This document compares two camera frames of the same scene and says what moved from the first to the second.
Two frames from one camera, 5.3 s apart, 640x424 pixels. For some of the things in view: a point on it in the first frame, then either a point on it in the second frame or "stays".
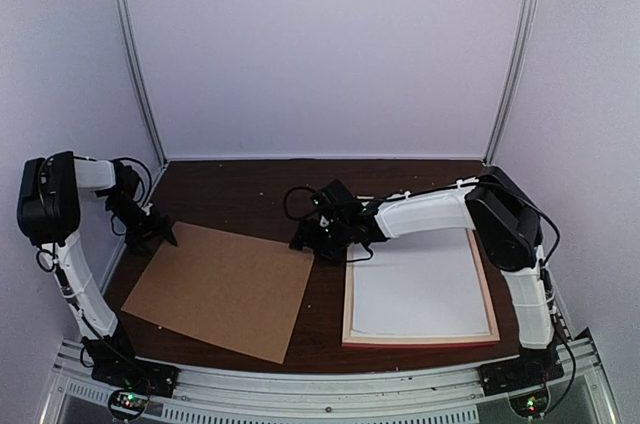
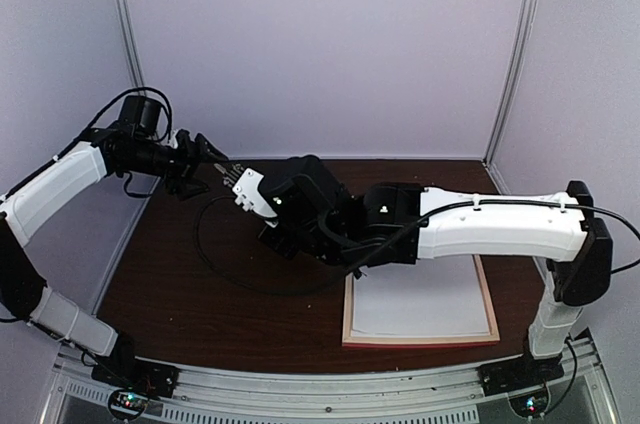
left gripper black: (153, 229) to (189, 162)
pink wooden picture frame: (421, 338) stays
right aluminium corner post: (517, 56) stays
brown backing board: (240, 292) to (226, 172)
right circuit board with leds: (530, 405) stays
